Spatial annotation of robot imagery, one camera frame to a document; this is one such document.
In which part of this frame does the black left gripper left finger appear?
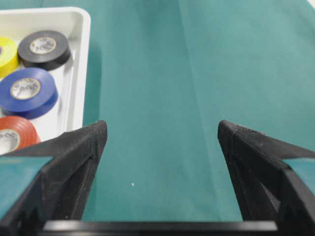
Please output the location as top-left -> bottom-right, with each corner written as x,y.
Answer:
0,120 -> 107,229

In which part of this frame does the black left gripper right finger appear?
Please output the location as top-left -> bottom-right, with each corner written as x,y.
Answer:
218,120 -> 315,229

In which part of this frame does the red tape roll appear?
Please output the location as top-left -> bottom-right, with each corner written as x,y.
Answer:
0,116 -> 41,155

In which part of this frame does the blue tape roll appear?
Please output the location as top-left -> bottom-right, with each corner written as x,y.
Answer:
0,67 -> 59,119

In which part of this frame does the black tape roll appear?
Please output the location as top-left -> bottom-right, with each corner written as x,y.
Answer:
17,30 -> 71,71

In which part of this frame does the yellow tape roll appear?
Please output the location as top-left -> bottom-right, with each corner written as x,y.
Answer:
0,37 -> 19,78

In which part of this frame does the white plastic case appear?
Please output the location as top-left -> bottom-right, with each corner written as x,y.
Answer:
0,7 -> 91,142

